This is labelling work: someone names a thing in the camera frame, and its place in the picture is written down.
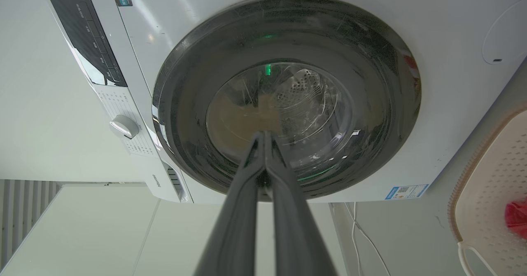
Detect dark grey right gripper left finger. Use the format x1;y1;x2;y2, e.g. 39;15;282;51
194;132;266;276

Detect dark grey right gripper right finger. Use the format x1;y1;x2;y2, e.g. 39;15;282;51
264;131;339;276

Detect beige perforated laundry basket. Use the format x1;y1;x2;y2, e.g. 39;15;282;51
448;105;527;276

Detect blue energy label sticker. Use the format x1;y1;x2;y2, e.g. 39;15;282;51
385;184;429;200

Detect silver washing machine dial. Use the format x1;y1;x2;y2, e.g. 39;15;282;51
109;115;140;140

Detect dark round washing machine door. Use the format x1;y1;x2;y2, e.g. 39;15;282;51
152;0;422;200

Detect white front-load washing machine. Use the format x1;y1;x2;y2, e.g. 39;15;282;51
39;0;527;204

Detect white ribbed radiator panel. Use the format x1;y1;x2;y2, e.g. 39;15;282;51
0;180;60;264

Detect red garment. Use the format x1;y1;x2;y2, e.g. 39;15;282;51
505;200;527;240

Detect white power cable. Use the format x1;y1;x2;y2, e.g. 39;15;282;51
344;202;392;276

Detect white plastic colander handle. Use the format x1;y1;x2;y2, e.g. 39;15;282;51
457;241;497;276

